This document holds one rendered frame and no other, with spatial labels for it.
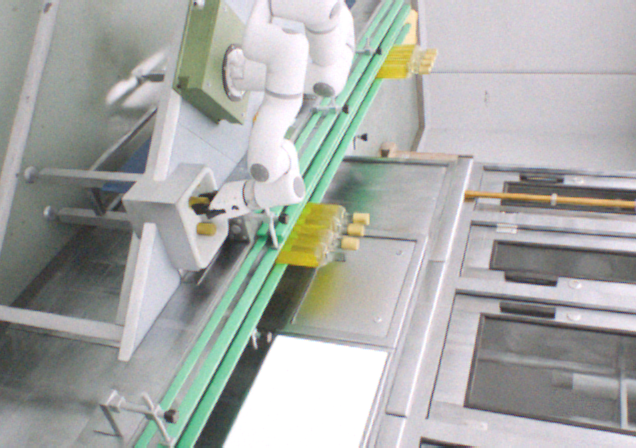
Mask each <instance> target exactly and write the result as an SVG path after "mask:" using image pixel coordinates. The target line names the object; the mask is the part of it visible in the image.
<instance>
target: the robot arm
mask: <svg viewBox="0 0 636 448"><path fill-rule="evenodd" d="M274 17H281V19H286V20H290V21H294V22H300V23H304V28H305V34H306V38H305V35H304V34H302V33H301V32H298V31H296V30H293V29H290V28H286V27H281V26H277V25H273V24H272V21H273V19H274ZM308 54H309V56H310V58H311V59H312V61H313V62H312V63H308V62H307V58H308ZM353 56H354V29H353V19H352V15H351V13H350V12H349V10H348V9H346V8H345V7H344V6H343V0H256V2H255V4H254V7H253V9H252V10H251V11H250V14H249V16H248V20H247V23H246V26H245V29H244V33H243V39H242V49H233V50H232V52H231V54H229V55H228V61H227V67H226V77H227V83H228V88H229V90H230V92H231V93H232V94H233V95H234V96H242V95H243V94H244V93H245V91H258V92H264V96H263V102H262V104H261V107H260V109H259V111H258V114H257V118H256V121H255V122H254V124H253V127H252V130H251V134H250V138H249V144H248V157H247V166H248V171H249V174H250V176H251V178H252V179H253V180H246V181H236V182H231V183H227V184H224V185H223V186H222V187H221V188H220V189H218V190H213V192H212V193H205V194H200V195H199V196H198V197H206V198H208V199H209V202H208V203H204V202H201V203H196V204H191V209H192V210H193V212H194V213H196V215H202V214H206V217H207V219H211V218H213V217H216V216H217V219H218V220H221V219H227V218H232V217H236V216H239V215H244V214H246V213H249V212H250V211H255V210H263V209H269V208H276V207H282V205H290V204H295V203H298V202H301V201H302V200H303V199H304V196H305V184H304V181H303V179H302V178H301V174H299V170H300V169H298V160H297V154H296V150H295V147H294V145H293V144H292V143H291V142H290V141H289V140H287V139H283V136H284V134H286V131H287V129H288V127H289V125H290V124H291V122H292V121H293V119H294V118H295V115H296V114H297V112H298V110H300V108H301V106H302V100H303V93H305V94H311V95H317V96H321V97H326V98H332V97H335V96H337V95H338V94H339V93H340V92H341V91H342V89H343V87H344V84H346V82H347V78H348V75H349V71H350V66H351V63H352V59H353ZM208 207H211V208H212V209H213V210H209V208H208Z"/></svg>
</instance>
